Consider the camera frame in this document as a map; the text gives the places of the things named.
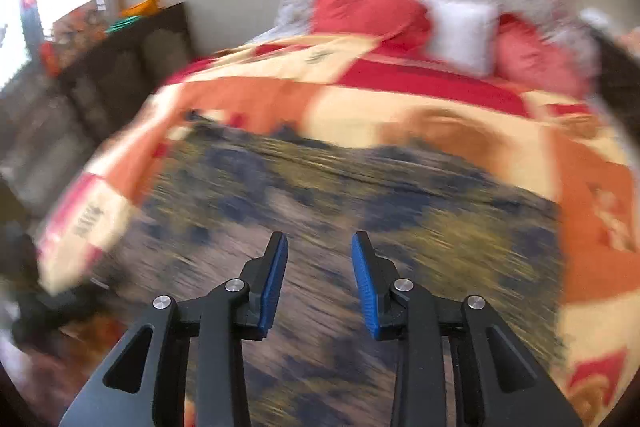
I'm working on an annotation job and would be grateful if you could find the dark floral patterned garment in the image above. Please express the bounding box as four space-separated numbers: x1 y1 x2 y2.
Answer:
91 118 564 426

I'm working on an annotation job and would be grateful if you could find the right red heart cushion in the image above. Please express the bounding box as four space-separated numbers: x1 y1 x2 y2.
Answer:
495 13 588 100

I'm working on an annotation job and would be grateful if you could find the orange basket on cabinet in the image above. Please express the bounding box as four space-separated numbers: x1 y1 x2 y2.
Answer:
120 0 163 18

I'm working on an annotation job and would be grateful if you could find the orange red cream fleece blanket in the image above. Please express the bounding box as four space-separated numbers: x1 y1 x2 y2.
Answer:
39 35 639 426

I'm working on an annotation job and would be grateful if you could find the dark carved wooden headboard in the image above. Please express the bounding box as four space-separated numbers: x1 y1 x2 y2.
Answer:
590 28 640 145

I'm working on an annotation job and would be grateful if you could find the left red heart cushion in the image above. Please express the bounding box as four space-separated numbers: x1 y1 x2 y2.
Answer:
310 0 433 51

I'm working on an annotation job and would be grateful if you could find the dark wooden side cabinet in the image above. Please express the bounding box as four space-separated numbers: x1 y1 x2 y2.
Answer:
56 2 198 145

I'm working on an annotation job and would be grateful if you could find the small white pillow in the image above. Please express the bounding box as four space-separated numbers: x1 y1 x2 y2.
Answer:
421 0 499 77

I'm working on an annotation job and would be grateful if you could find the red heart cushion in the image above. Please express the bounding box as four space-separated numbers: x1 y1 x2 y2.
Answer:
495 13 588 100
310 0 433 51

